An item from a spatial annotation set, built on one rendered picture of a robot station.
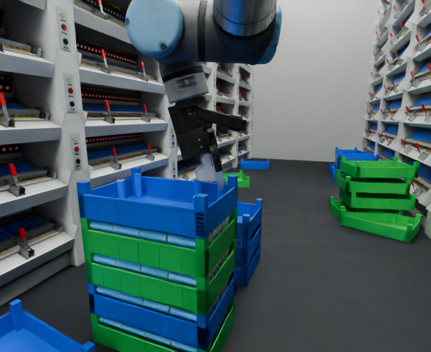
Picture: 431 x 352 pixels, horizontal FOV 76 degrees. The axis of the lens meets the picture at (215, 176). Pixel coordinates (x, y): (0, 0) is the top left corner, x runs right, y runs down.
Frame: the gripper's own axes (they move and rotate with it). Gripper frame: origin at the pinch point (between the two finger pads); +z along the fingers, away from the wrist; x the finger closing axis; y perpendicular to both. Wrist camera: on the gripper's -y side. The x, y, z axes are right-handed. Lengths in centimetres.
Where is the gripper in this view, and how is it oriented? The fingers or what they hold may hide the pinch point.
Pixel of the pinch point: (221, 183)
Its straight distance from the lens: 65.2
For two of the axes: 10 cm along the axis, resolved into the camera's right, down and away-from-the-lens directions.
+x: 1.4, 2.0, -9.7
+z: 2.6, 9.4, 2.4
